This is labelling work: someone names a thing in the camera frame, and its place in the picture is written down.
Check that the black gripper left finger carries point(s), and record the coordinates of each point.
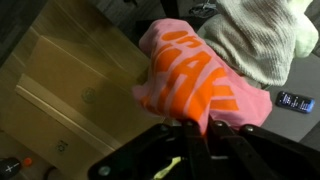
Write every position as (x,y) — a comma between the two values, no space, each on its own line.
(160,150)

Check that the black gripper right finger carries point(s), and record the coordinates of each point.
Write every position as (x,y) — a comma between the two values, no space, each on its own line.
(260,153)

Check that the pink shirt orange print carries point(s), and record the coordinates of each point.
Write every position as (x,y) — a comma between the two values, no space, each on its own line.
(190,76)

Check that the white and green towel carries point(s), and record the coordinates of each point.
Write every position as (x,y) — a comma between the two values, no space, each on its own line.
(253,36)

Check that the large cardboard box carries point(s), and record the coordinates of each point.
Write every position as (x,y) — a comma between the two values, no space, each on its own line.
(73,83)

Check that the phone with blue screen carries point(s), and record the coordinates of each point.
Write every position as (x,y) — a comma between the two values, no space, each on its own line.
(296,101)

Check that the small orange button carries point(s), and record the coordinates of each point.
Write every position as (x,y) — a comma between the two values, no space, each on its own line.
(27,161)

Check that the black round device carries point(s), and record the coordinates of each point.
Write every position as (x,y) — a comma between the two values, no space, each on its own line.
(9,167)

